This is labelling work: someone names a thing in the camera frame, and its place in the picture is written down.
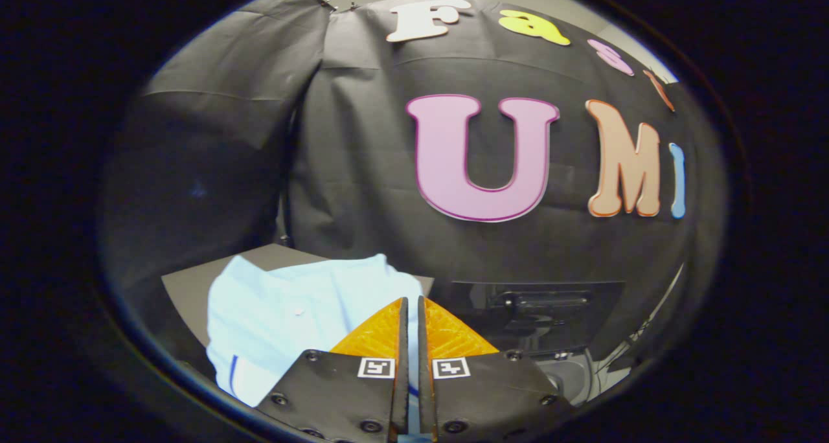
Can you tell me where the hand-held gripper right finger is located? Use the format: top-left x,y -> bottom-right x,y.
418,296 -> 574,443

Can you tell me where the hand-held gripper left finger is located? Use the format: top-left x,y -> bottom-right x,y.
256,296 -> 410,443

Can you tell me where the black light stand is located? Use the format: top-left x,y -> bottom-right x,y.
595,320 -> 655,382

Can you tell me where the light blue shirt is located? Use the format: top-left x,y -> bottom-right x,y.
207,254 -> 426,409

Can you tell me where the beige cabinet with black top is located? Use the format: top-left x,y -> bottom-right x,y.
161,244 -> 435,366

